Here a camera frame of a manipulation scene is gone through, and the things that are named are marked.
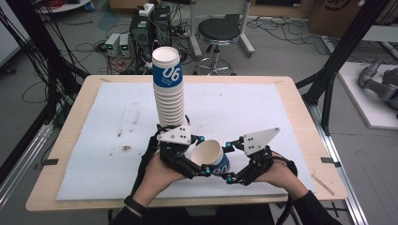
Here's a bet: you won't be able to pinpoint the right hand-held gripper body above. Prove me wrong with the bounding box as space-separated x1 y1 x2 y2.
235 127 282 187

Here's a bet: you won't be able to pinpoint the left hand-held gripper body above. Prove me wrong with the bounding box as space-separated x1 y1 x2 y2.
156 124 203 180

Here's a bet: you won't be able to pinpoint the blue white paper cup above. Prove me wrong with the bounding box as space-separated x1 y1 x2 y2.
189 139 231 177

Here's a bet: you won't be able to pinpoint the dark wire cup holder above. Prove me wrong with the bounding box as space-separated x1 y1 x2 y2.
156 114 191 136

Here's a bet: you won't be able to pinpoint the stack of paper cups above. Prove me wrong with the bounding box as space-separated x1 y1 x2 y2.
151 46 188 128

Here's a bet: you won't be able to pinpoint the person's right hand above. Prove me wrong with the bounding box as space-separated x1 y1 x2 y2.
254 152 310 201

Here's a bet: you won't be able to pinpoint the person's left hand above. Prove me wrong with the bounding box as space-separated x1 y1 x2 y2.
132 152 188 208

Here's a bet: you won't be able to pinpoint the white table mat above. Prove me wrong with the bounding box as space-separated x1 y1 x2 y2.
55 82 315 202

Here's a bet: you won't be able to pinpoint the thin wooden stick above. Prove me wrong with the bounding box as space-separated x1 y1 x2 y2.
311 173 336 197

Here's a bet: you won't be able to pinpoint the black tape piece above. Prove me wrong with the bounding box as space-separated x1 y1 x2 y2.
320 157 342 168
34 158 60 172

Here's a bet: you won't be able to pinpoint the black round stool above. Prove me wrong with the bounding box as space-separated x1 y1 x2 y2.
192 18 242 77

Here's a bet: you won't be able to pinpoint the grey bench power supply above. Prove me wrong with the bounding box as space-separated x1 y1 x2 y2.
119 33 132 58
104 32 122 58

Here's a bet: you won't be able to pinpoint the white floor board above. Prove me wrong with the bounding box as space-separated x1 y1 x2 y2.
337 61 398 130

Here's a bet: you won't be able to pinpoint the black computer tower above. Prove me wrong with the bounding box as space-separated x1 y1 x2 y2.
130 5 173 61

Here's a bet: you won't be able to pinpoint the white power strip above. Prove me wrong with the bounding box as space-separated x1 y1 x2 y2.
138 3 156 18

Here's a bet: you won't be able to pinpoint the cardboard box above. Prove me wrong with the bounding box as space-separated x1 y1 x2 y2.
308 0 398 39

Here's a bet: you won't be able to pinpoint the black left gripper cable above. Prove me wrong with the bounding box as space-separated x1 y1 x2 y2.
130 134 161 199

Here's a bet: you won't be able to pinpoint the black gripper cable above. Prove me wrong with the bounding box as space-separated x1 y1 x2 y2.
271 157 299 225
130 134 161 199

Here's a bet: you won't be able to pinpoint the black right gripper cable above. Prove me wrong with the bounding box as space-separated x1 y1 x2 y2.
271 157 299 225

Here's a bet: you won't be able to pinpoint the aluminium rail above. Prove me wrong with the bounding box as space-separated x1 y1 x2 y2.
0 121 54 210
305 102 370 225

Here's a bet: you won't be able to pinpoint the white metal stand frame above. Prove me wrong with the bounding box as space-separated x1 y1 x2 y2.
187 0 256 60

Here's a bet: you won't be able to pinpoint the black floor cables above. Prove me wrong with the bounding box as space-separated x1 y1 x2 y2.
246 15 331 55

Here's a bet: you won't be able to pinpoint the black metal frame post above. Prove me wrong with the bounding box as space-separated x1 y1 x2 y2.
295 0 390 136

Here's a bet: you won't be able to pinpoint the black metal frame with cables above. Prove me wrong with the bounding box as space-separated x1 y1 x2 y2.
0 0 90 186

